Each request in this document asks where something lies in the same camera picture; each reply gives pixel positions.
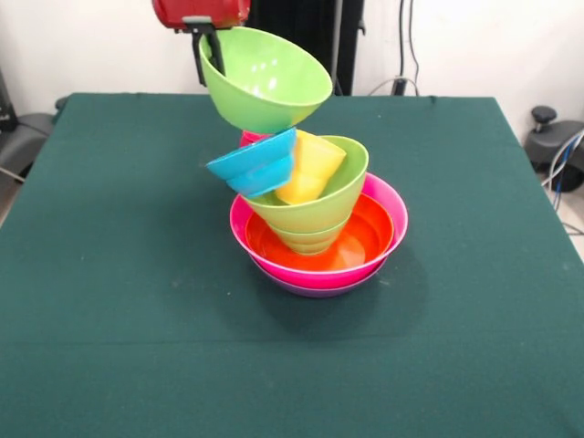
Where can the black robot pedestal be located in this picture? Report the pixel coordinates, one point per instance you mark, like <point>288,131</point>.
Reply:
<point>310,23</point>

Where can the dark green tablecloth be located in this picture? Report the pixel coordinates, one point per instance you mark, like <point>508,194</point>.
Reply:
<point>292,365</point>

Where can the purple bowl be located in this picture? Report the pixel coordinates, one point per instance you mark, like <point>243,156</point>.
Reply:
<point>324,292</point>

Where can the orange bowl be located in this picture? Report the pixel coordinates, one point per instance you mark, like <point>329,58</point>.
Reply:
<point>365,237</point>

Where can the black office chair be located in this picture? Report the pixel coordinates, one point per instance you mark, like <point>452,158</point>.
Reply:
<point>27,128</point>

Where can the red cup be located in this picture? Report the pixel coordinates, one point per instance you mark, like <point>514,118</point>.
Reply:
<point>250,137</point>

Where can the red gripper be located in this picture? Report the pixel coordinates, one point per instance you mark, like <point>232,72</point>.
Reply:
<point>201,9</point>

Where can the medium green bowl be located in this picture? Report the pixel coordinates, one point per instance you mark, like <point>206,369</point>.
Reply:
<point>337,196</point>

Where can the small ribbed green bowl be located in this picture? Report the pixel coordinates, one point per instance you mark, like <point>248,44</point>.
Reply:
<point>308,242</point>

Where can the black chair with round knob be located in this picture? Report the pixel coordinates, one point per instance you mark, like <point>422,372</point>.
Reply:
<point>547,146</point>

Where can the large green bowl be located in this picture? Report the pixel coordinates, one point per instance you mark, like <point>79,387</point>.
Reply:
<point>264,91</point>

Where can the black plug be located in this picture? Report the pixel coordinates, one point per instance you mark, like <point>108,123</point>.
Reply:
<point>399,86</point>

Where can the pink bowl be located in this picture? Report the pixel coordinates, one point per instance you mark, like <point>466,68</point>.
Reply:
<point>397,214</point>

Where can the yellow cup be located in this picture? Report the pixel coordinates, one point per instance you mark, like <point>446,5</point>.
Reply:
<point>310,169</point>

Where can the small blue bowl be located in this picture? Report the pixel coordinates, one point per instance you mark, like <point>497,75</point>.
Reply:
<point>255,169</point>

